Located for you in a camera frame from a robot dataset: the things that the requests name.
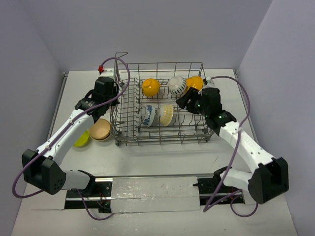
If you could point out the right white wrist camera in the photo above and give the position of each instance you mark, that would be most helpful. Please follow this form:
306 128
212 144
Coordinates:
208 83

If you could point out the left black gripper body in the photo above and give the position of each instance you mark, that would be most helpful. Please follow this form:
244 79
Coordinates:
114 89

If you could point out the blue floral ceramic bowl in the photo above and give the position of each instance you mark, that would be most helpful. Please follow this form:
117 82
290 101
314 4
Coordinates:
147 114

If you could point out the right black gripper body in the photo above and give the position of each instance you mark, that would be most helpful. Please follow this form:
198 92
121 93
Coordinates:
200 108

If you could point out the grey wire dish rack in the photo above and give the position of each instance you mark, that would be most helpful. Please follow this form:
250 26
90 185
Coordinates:
125 118

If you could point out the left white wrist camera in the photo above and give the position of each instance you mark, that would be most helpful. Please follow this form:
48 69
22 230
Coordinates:
108 72

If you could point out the pale yellow flower bowl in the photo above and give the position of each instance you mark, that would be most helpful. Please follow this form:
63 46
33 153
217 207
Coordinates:
165 114

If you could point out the tan ceramic bowl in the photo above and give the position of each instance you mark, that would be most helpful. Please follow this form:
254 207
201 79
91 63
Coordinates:
100 131

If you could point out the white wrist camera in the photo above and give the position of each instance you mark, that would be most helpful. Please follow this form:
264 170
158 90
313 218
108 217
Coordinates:
108 72
208 83

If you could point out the small orange plastic bowl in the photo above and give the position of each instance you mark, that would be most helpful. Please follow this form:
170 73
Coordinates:
150 87

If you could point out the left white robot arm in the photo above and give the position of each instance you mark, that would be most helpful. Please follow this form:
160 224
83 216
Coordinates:
42 166

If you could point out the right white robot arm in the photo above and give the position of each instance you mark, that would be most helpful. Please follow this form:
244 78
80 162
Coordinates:
268 176

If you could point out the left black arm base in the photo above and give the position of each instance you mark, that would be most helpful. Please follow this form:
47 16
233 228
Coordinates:
99 198

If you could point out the clear plastic tape sheet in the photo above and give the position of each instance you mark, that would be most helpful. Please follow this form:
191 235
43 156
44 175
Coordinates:
154 194

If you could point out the lime green plastic bowl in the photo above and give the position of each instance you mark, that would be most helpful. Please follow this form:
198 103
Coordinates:
82 140

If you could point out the white striped ceramic bowl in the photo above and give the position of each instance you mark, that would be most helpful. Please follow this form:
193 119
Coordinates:
176 85

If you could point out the large orange plastic bowl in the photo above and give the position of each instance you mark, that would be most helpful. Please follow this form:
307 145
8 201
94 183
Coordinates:
195 82

